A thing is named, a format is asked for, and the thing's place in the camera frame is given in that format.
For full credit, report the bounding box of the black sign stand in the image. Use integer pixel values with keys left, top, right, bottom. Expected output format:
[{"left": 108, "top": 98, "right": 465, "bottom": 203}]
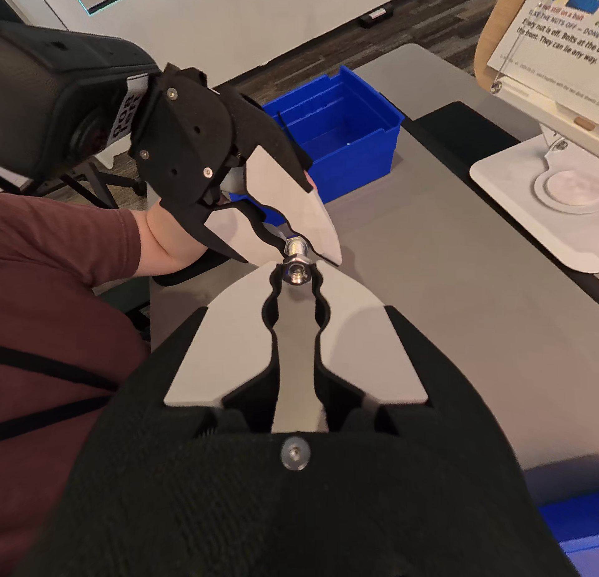
[{"left": 0, "top": 161, "right": 148, "bottom": 210}]

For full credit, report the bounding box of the black desk mat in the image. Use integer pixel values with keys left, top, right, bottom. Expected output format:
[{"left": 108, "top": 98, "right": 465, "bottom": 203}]
[{"left": 402, "top": 101, "right": 599, "bottom": 306}]

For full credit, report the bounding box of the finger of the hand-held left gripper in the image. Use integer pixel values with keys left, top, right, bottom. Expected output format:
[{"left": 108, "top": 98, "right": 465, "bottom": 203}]
[
  {"left": 203, "top": 200, "right": 288, "bottom": 267},
  {"left": 243, "top": 144, "right": 343, "bottom": 267}
]

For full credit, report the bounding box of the silver hex bolt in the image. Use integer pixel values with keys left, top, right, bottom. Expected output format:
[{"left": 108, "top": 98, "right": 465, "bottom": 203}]
[{"left": 282, "top": 237, "right": 313, "bottom": 286}]

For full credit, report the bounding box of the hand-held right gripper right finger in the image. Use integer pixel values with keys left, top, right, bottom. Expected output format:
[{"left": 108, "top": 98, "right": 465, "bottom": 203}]
[{"left": 313, "top": 258, "right": 430, "bottom": 432}]

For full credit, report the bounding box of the person's left forearm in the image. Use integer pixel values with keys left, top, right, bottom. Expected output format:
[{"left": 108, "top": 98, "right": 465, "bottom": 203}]
[{"left": 131, "top": 198, "right": 211, "bottom": 278}]

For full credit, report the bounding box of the instruction sheet on stand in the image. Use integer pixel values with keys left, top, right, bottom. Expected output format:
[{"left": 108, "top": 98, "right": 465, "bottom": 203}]
[{"left": 469, "top": 0, "right": 599, "bottom": 275}]

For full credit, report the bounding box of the black floor box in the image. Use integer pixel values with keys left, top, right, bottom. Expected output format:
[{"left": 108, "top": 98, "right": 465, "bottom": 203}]
[{"left": 359, "top": 4, "right": 394, "bottom": 28}]

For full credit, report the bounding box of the black lanyard strap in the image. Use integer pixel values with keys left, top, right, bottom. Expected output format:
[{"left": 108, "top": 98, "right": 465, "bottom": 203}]
[{"left": 0, "top": 345, "right": 120, "bottom": 442}]

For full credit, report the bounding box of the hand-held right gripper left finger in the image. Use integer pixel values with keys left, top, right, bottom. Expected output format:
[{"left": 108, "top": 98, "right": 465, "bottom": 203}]
[{"left": 164, "top": 260, "right": 283, "bottom": 432}]

